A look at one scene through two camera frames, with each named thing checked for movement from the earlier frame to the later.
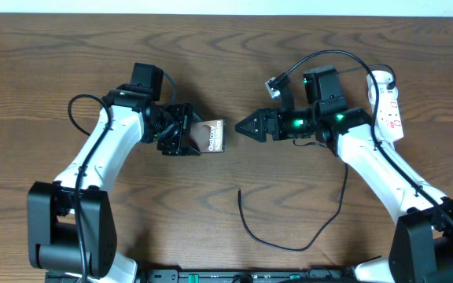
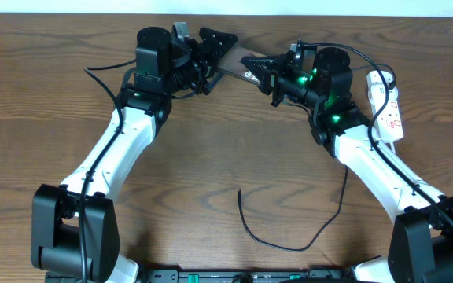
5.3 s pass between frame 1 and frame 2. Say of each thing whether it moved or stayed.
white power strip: stayed
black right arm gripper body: moved
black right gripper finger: moved
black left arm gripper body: moved
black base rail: stayed
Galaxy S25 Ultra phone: moved
